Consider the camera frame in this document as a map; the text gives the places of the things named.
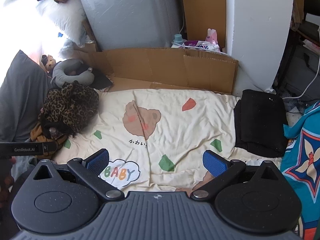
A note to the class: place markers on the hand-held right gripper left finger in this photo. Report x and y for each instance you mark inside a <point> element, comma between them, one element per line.
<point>98,158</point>

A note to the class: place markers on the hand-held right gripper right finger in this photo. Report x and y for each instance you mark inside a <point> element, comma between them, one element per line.
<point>215,163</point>

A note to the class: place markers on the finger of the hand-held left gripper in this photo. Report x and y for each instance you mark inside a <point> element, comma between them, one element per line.
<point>48,148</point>

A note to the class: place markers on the leopard print garment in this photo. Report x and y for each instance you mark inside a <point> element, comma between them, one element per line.
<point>72,105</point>

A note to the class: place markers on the person's left hand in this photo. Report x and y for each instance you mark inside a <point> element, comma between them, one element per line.
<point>6,177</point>

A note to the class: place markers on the mustard garment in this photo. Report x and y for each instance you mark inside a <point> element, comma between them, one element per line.
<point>40,135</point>

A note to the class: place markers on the cream printed blanket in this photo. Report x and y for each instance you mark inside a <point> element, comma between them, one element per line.
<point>175,130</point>

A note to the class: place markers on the grey cushion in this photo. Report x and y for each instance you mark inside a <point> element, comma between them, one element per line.
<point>20,97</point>

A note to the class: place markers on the black folded garment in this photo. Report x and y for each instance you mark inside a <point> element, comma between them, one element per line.
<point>260,122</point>

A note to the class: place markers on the black cloth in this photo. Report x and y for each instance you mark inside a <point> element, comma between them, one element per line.
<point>101,80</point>

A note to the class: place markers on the grey neck pillow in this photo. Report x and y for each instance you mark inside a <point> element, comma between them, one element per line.
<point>62,67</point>

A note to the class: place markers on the small doll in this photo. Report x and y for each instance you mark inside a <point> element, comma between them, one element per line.
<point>47,63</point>

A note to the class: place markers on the teal patterned blanket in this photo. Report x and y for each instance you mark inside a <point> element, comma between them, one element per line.
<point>307,155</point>

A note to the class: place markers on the flattened cardboard sheet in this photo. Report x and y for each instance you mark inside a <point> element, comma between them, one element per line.
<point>162,65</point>

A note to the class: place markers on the tissue packet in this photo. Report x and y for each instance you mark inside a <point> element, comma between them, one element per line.
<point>200,45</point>

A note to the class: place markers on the pink bag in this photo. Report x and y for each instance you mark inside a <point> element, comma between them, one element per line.
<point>211,37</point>

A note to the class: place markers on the grey bag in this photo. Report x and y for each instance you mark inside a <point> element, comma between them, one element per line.
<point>297,62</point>

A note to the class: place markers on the teal bottle cap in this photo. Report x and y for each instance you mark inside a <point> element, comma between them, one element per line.
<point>178,38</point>

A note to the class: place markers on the white plastic bag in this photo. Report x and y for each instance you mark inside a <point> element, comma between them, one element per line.
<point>65,17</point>

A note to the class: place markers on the upright cardboard panel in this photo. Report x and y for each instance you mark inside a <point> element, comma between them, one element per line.
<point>200,10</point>

